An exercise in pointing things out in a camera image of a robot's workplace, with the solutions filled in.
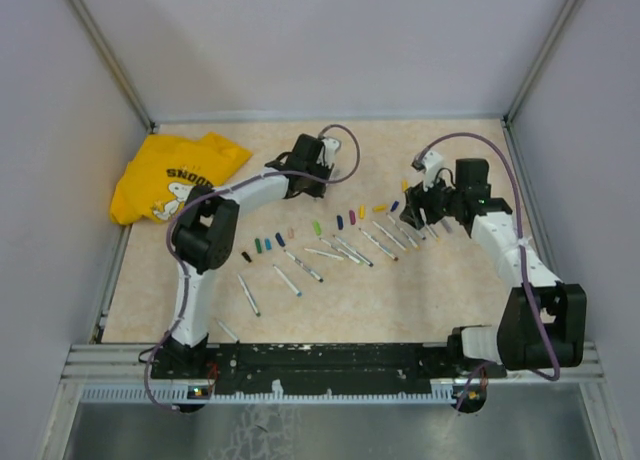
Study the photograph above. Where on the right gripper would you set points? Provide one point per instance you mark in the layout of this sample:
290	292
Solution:
416	197

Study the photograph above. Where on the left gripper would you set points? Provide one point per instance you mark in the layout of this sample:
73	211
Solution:
317	190

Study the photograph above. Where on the grey ended pen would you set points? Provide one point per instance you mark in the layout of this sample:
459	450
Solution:
447	227

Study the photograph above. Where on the light green capped pen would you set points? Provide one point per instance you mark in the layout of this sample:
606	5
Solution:
324	254

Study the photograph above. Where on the black capped pen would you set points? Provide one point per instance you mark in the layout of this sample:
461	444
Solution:
227	330

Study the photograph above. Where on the navy capped pen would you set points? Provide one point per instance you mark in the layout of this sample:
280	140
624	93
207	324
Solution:
419	233

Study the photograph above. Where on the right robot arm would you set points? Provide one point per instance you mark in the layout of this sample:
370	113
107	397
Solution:
543	324

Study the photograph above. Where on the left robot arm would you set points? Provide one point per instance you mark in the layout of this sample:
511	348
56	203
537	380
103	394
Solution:
202	240

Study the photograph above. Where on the yellow Snoopy t-shirt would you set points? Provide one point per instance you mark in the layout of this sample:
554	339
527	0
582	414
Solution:
157	182

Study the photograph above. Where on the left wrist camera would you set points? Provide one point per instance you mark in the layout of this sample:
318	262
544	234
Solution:
330	148

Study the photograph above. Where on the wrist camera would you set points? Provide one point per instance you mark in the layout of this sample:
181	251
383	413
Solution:
330	148
429	163

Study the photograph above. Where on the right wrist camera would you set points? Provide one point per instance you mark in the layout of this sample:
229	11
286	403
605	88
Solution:
429	163

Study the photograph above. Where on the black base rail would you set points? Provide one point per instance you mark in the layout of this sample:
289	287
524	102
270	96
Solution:
311	369

